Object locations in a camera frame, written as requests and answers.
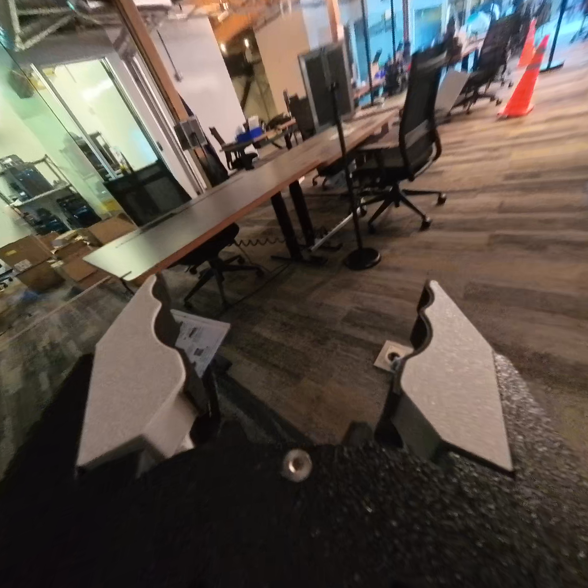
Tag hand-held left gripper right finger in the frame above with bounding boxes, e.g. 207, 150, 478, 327
374, 279, 515, 474

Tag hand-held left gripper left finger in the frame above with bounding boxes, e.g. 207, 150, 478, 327
75, 273, 221, 479

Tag metal floor outlet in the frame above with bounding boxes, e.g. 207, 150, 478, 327
373, 340, 414, 370

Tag printed paper sheet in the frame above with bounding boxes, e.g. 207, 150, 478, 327
170, 309, 231, 377

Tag black swivel chair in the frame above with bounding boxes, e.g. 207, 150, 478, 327
177, 224, 266, 309
209, 126, 258, 172

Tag black pole stand round base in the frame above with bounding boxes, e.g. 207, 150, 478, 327
328, 82, 382, 271

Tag pile of cardboard boxes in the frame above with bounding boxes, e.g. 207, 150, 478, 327
0, 213, 138, 292

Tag black cabinet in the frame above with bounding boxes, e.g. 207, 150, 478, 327
103, 161, 193, 227

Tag long dark wooden table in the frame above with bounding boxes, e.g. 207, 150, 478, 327
83, 117, 400, 283

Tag metal shelf rack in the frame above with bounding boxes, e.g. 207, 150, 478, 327
0, 154, 102, 232

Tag black mesh office chair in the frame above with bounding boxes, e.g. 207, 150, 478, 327
317, 43, 448, 232

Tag grey tilted board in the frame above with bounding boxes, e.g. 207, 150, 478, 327
434, 69, 470, 124

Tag orange traffic cone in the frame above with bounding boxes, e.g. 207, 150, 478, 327
517, 18, 538, 70
498, 34, 550, 120

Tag black coiled cable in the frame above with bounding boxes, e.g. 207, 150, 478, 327
232, 235, 288, 251

